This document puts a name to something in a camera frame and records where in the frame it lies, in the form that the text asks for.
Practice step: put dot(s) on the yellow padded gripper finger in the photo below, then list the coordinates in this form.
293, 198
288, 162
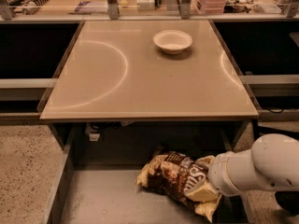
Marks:
202, 192

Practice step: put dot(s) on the brown sea salt chip bag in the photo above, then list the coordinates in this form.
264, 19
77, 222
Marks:
172, 174

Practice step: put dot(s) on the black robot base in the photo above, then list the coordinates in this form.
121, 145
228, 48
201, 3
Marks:
288, 200

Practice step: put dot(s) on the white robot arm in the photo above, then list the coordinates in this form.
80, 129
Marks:
272, 164

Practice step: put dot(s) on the open grey metal drawer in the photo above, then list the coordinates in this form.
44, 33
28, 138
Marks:
95, 183

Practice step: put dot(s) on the white power adapter under counter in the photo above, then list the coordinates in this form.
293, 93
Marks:
93, 135

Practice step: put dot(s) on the white paper bowl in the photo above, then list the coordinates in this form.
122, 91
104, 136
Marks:
172, 41

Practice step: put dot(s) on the purple white booklet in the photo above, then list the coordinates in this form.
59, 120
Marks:
91, 7

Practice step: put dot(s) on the grey metal post right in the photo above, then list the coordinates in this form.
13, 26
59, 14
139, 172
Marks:
185, 9

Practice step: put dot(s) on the grey metal post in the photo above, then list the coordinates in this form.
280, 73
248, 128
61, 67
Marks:
185, 9
113, 10

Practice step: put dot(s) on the grey metal post left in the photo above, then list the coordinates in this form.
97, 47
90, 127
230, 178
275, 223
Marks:
113, 10

